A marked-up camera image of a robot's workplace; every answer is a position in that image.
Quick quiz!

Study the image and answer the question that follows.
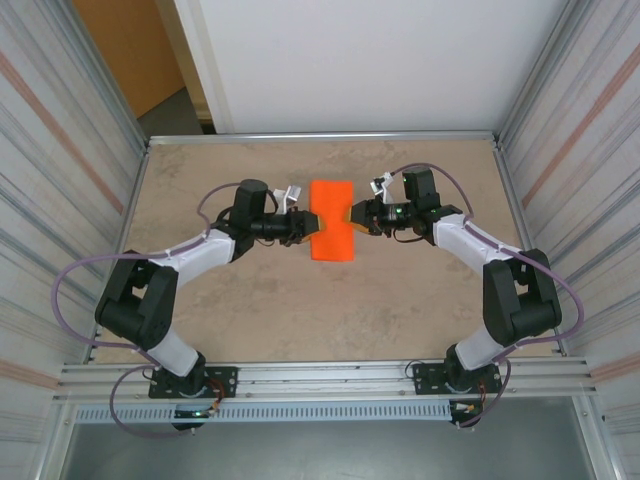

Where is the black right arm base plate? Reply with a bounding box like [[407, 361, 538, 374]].
[[410, 360, 502, 397]]

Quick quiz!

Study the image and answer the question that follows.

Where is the corrugated translucent side panel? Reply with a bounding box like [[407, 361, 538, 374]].
[[0, 0, 144, 451], [499, 0, 640, 451]]

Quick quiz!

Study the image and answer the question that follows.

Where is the orange paper sheet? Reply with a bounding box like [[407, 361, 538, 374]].
[[308, 179, 356, 263]]

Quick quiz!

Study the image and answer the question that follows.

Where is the aluminium table side rail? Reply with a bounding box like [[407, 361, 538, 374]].
[[492, 142, 566, 357]]

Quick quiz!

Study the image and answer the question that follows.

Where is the grey slotted cable duct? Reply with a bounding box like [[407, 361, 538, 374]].
[[73, 399, 454, 424]]

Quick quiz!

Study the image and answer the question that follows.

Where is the brown wooden door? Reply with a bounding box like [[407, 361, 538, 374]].
[[72, 0, 189, 121]]

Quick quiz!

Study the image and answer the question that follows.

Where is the aluminium upright post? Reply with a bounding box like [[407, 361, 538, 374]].
[[47, 0, 151, 151], [497, 0, 584, 144]]

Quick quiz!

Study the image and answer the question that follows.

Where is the wide aluminium mounting rail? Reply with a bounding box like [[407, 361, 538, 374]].
[[57, 355, 599, 401]]

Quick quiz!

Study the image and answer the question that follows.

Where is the aluminium table end rail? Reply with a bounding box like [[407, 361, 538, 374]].
[[144, 130, 501, 147]]

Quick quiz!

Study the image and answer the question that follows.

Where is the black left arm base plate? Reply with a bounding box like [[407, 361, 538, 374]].
[[148, 366, 239, 400]]

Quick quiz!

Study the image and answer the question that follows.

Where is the small black controller board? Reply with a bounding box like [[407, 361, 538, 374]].
[[448, 398, 485, 430], [172, 405, 222, 432]]

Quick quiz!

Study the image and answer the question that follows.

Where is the white door frame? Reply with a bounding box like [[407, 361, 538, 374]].
[[172, 0, 236, 135]]

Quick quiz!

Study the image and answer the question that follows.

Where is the grey metal shelf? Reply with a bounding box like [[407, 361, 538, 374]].
[[59, 397, 601, 480]]

